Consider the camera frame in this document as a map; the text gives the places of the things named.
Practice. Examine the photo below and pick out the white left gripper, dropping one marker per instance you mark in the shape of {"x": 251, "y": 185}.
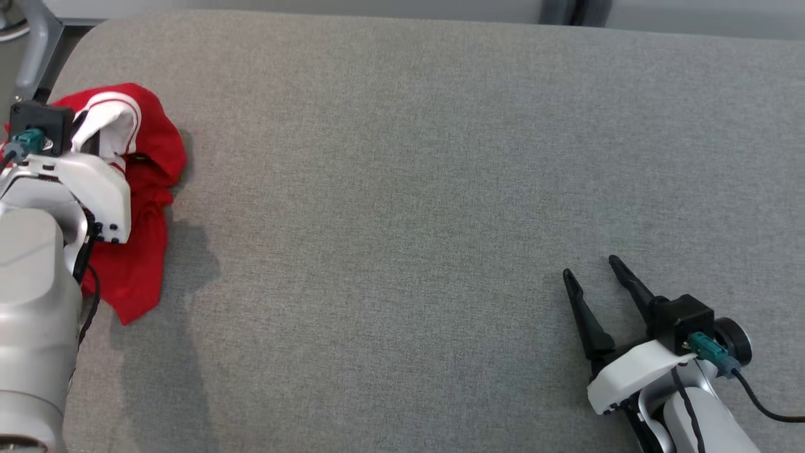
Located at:
{"x": 104, "y": 189}

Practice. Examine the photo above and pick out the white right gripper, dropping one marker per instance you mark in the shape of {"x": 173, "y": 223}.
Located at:
{"x": 635, "y": 371}

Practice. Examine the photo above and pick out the red Bulls basketball jersey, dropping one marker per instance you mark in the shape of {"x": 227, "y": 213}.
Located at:
{"x": 160, "y": 145}

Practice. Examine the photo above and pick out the grey fabric sofa cushion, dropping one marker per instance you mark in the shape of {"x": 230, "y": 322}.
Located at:
{"x": 440, "y": 189}

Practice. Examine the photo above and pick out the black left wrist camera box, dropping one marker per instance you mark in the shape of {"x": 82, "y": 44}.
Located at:
{"x": 47, "y": 119}

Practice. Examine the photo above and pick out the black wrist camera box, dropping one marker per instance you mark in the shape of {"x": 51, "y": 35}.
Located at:
{"x": 47, "y": 119}
{"x": 682, "y": 318}

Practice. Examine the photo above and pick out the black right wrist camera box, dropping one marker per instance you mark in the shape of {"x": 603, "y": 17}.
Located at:
{"x": 682, "y": 318}

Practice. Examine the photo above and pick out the grey metal frame leg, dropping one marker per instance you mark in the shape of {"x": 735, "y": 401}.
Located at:
{"x": 38, "y": 44}

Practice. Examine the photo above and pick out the grey partition post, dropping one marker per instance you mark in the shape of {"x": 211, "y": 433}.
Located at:
{"x": 575, "y": 11}

